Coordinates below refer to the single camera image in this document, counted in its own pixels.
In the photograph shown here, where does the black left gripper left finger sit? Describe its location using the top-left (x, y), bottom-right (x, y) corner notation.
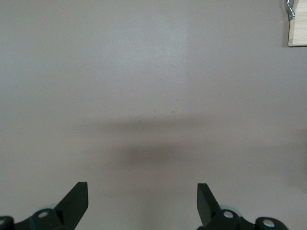
top-left (0, 181), bottom-right (89, 230)

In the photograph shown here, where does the wooden cutting board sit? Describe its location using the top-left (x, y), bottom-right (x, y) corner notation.
top-left (287, 0), bottom-right (307, 47)

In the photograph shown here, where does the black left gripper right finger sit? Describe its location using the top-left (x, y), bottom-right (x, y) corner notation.
top-left (197, 183), bottom-right (290, 230)

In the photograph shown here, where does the metal cutting board handle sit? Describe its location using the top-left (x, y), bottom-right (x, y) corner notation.
top-left (285, 0), bottom-right (296, 20)

